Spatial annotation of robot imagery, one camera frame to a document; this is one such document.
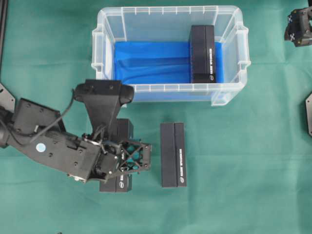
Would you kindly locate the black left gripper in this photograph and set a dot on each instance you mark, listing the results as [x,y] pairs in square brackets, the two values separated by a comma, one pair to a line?
[84,160]

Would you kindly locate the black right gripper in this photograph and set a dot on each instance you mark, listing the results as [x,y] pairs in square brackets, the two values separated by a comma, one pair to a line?
[299,28]

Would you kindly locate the black realsense box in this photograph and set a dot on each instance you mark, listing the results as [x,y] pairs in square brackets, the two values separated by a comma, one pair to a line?
[123,183]
[202,54]
[173,158]

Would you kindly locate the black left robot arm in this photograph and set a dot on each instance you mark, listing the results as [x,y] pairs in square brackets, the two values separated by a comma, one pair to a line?
[33,130]

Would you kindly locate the clear plastic storage case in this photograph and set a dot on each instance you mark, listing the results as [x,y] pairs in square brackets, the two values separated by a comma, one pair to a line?
[173,24]

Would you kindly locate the blue cloth liner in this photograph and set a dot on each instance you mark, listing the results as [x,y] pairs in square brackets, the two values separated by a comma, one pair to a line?
[158,71]

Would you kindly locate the green table cloth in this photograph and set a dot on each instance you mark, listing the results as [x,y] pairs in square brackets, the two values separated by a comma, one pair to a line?
[249,163]

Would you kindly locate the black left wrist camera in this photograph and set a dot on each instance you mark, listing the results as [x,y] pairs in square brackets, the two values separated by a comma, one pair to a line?
[103,100]

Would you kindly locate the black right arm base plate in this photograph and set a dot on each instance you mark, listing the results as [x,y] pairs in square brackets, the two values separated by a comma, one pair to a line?
[308,104]

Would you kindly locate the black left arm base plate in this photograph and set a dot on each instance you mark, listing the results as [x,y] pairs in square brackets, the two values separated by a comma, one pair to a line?
[7,101]

